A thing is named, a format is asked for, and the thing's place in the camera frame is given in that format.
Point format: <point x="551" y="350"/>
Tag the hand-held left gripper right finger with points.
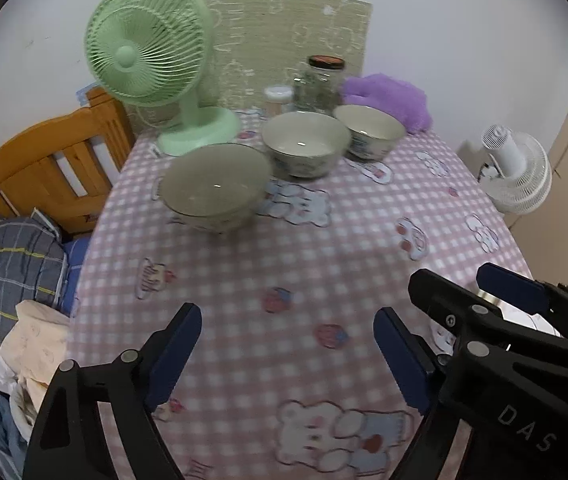
<point x="398" y="355"/>

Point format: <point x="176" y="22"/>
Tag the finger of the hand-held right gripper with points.
<point x="508" y="287"/>
<point x="443" y="300"/>

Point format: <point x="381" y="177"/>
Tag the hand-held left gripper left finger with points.
<point x="174" y="355"/>

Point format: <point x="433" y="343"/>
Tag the grey-green floral bowl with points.
<point x="304" y="135"/>
<point x="214" y="185"/>
<point x="368" y="125"/>

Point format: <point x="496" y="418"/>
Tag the white desk fan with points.
<point x="518" y="175"/>

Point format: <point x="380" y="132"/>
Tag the pink checked tablecloth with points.
<point x="314" y="280"/>

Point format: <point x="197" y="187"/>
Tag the blue bed sheet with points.
<point x="71" y="260"/>

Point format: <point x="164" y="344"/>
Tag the beige cloth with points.
<point x="34" y="335"/>

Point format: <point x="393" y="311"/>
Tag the blue cloth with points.
<point x="6" y="430"/>

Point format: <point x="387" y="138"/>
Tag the grey plaid pillow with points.
<point x="9" y="265"/>

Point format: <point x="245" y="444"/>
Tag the purple plush toy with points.
<point x="393" y="97"/>

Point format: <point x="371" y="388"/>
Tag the glass jar with brown lid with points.
<point x="321" y="90"/>

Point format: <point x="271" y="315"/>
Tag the wooden bed headboard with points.
<point x="29" y="155"/>

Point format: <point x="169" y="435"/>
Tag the cotton swab box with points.
<point x="278" y="100"/>

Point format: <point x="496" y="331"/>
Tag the green desk fan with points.
<point x="139" y="45"/>

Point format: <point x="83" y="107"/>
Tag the green printed board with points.
<point x="274" y="35"/>

